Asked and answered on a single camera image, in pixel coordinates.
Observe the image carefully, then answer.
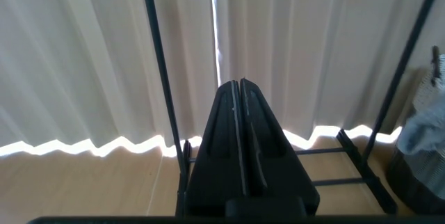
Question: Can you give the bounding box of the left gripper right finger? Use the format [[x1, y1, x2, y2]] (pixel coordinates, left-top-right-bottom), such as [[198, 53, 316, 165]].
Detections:
[[240, 78, 321, 216]]

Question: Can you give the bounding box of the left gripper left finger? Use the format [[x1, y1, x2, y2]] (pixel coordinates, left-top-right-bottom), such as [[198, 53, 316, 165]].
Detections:
[[184, 80, 248, 217]]

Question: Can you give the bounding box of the black clothes rack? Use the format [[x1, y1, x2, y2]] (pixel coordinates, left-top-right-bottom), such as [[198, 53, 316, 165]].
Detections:
[[138, 0, 445, 218]]

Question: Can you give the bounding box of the white laundry basket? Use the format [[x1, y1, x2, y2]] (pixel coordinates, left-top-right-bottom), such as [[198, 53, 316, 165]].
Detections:
[[385, 45, 445, 215]]

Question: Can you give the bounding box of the pale grey garment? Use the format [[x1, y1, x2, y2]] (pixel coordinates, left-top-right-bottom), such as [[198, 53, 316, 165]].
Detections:
[[396, 88, 445, 156]]

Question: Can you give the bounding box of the beige curtain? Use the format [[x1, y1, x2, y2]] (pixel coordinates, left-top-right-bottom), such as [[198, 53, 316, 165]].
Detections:
[[0, 0, 445, 159]]

